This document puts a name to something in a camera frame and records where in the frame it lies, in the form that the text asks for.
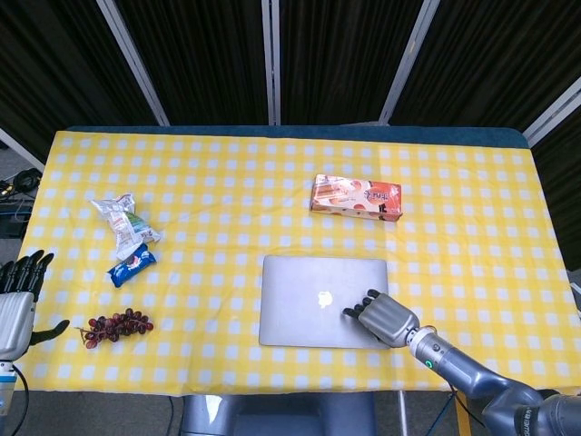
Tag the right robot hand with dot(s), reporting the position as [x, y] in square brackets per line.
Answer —
[388, 318]

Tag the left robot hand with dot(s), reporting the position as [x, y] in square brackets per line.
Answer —
[16, 322]

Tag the grey laptop computer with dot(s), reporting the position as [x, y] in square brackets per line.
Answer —
[299, 300]

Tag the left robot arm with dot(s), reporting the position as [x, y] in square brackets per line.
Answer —
[5, 386]

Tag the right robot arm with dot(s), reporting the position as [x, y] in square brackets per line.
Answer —
[454, 368]

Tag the white table leg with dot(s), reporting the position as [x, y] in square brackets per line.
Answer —
[401, 413]

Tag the red grape bunch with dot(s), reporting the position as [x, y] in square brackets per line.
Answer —
[118, 324]

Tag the orange biscuit box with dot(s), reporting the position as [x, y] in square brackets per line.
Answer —
[354, 195]

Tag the blue cookie pack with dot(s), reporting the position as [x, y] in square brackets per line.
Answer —
[131, 265]

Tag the crumpled white snack bag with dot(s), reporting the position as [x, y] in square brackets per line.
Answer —
[127, 227]

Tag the grey robot torso base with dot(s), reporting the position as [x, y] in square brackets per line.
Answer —
[272, 418]

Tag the yellow white checked tablecloth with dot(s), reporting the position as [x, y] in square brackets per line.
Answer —
[227, 204]

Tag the white partition frame post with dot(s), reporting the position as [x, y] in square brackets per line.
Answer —
[551, 113]
[408, 63]
[271, 63]
[134, 63]
[18, 150]

